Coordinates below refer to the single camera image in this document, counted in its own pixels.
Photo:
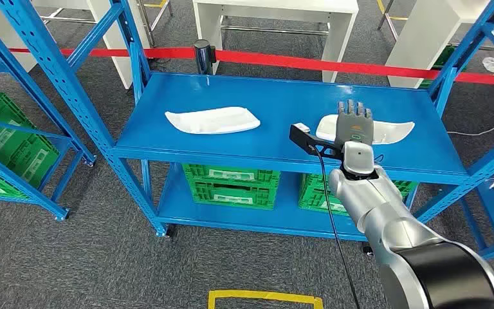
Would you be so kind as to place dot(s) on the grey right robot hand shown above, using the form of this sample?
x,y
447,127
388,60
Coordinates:
x,y
353,128

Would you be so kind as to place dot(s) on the white curved plastic part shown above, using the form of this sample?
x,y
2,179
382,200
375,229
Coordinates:
x,y
213,121
394,130

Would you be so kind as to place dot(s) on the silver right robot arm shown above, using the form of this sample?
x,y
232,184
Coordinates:
x,y
383,204

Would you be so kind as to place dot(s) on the red barrier belt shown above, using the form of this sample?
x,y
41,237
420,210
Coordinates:
x,y
272,59

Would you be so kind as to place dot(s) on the white table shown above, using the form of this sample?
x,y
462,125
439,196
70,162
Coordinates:
x,y
272,5
59,3
417,42

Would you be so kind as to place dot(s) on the yellow floor tape marking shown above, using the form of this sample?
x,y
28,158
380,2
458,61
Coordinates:
x,y
264,295

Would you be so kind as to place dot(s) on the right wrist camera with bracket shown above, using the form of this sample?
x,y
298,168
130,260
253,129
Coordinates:
x,y
302,136

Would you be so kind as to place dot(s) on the chrome metal frame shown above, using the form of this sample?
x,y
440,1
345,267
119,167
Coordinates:
x,y
144,21
388,23
272,30
68,19

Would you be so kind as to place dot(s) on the black stanchion post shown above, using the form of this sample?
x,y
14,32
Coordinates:
x,y
203,55

